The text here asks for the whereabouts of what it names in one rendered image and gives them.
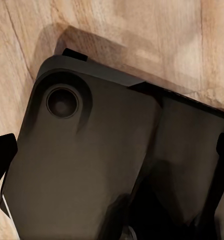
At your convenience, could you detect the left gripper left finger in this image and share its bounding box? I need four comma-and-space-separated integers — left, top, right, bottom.
0, 133, 18, 180

